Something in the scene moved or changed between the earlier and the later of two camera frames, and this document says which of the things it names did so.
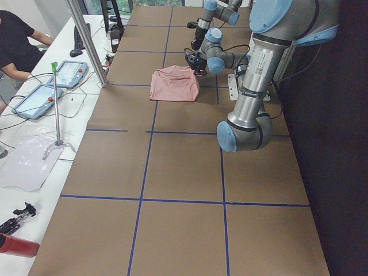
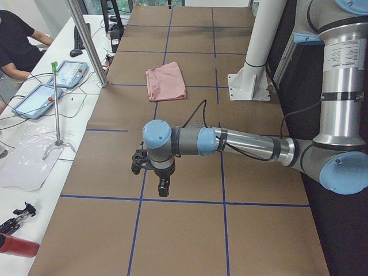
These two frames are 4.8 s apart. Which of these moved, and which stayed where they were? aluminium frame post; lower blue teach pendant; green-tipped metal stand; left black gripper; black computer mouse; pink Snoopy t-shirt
Moved: pink Snoopy t-shirt; left black gripper
Stayed: black computer mouse; aluminium frame post; lower blue teach pendant; green-tipped metal stand
